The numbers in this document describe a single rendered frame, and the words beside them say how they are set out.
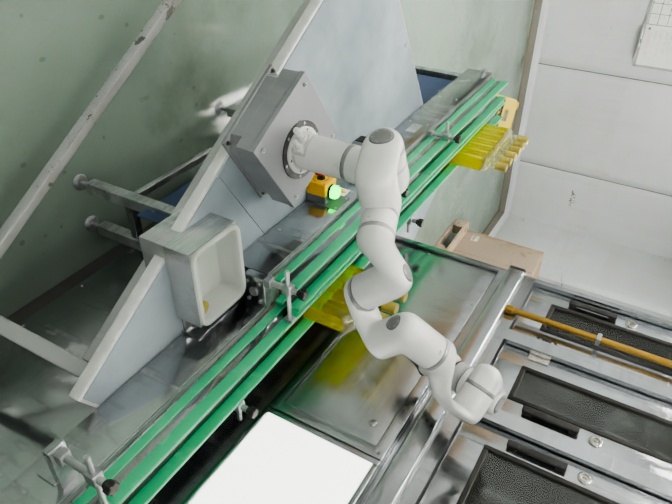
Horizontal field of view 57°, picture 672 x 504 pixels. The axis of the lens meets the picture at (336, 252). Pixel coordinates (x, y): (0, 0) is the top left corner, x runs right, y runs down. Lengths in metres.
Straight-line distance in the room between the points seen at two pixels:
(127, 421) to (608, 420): 1.22
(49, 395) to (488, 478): 1.19
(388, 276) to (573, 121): 6.44
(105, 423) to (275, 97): 0.86
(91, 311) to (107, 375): 0.65
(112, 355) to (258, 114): 0.66
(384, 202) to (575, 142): 6.42
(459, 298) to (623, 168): 5.77
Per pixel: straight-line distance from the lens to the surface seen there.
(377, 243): 1.30
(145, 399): 1.52
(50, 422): 1.84
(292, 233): 1.80
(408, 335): 1.30
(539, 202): 8.13
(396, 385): 1.74
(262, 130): 1.53
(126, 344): 1.52
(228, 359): 1.59
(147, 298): 1.51
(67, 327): 2.11
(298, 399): 1.70
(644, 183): 7.77
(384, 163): 1.36
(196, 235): 1.51
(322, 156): 1.55
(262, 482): 1.55
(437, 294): 2.09
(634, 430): 1.86
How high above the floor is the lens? 1.70
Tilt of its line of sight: 25 degrees down
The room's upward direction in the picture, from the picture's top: 109 degrees clockwise
